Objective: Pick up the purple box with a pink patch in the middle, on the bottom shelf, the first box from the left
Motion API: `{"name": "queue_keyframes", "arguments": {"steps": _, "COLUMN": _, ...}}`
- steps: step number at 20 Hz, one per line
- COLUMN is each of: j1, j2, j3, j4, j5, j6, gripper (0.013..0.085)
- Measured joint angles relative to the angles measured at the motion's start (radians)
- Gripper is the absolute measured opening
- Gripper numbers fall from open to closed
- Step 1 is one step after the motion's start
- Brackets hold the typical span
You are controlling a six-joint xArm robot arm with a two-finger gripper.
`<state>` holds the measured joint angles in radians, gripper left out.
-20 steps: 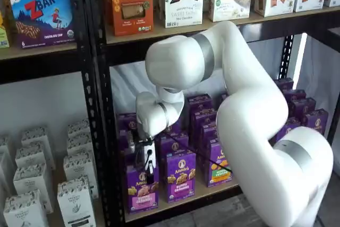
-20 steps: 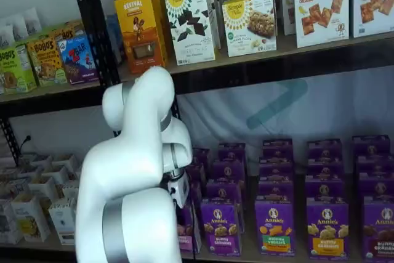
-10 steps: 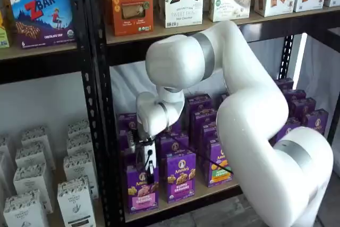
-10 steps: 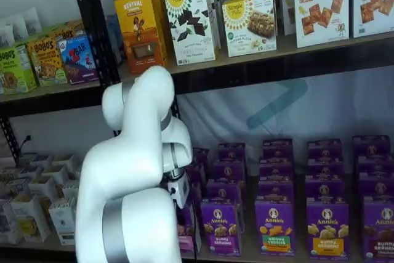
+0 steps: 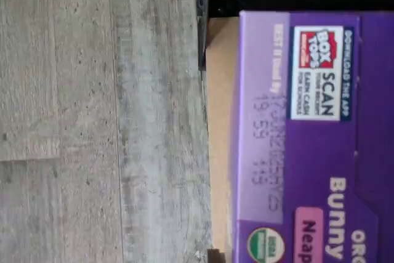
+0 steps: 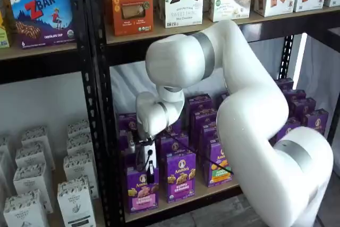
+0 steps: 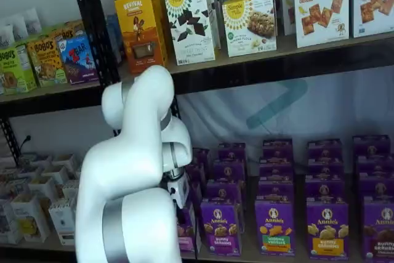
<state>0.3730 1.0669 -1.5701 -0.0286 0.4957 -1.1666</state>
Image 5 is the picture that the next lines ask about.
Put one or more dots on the purple Annie's box pink patch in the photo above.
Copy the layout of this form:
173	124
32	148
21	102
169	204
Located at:
323	152

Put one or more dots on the tan wooden shelf board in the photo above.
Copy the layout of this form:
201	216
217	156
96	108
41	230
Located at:
220	121

